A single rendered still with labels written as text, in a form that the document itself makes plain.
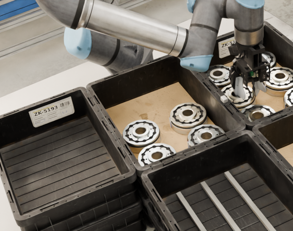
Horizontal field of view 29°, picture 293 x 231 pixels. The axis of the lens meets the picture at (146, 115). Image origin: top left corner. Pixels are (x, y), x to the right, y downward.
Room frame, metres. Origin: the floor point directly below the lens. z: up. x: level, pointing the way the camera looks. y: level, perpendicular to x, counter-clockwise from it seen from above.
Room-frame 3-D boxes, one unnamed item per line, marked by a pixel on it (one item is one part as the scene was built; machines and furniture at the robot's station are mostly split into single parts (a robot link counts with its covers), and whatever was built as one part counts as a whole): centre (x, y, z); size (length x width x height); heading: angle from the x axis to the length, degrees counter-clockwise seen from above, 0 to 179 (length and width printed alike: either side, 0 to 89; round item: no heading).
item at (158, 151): (1.06, -0.01, 0.86); 0.05 x 0.05 x 0.01
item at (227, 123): (1.18, -0.04, 0.87); 0.40 x 0.30 x 0.11; 18
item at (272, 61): (1.40, -0.36, 0.86); 0.10 x 0.10 x 0.01
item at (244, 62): (1.23, -0.30, 0.99); 0.09 x 0.08 x 0.12; 13
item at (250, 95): (1.25, -0.26, 0.86); 0.10 x 0.10 x 0.01
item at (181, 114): (1.20, -0.11, 0.86); 0.05 x 0.05 x 0.01
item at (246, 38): (1.24, -0.30, 1.07); 0.08 x 0.08 x 0.05
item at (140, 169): (1.18, -0.04, 0.92); 0.40 x 0.30 x 0.02; 18
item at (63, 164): (1.09, 0.24, 0.87); 0.40 x 0.30 x 0.11; 18
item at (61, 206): (1.09, 0.24, 0.92); 0.40 x 0.30 x 0.02; 18
